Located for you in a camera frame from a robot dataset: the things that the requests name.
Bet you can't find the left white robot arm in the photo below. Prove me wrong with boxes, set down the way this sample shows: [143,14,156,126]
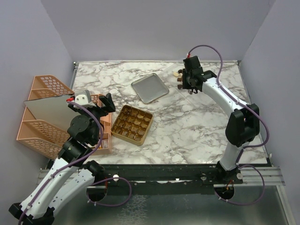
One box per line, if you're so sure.
[9,90,116,225]

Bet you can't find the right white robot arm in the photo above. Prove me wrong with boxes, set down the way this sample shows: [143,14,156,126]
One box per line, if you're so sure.
[178,66,260,183]

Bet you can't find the gold chocolate box tray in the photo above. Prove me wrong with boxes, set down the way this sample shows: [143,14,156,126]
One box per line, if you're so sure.
[111,105,153,146]

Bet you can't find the peach desk organizer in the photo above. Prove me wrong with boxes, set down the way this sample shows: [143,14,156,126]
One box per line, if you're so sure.
[89,93,113,155]

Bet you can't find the silver tin lid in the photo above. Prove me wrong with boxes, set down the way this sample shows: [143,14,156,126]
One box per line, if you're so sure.
[131,73,169,104]

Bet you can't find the white board sheet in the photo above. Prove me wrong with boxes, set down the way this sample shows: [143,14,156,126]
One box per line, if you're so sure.
[24,95,79,131]

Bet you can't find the peach mesh file rack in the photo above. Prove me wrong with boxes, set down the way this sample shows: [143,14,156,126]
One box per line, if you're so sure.
[16,75,79,159]

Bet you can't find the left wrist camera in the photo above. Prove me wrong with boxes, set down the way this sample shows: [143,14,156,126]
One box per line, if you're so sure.
[66,90,95,109]

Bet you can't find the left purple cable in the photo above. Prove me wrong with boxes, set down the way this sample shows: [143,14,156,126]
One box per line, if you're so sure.
[18,100,132,225]

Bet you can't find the black mounting rail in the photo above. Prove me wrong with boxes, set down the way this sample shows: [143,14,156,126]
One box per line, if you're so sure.
[39,164,286,195]

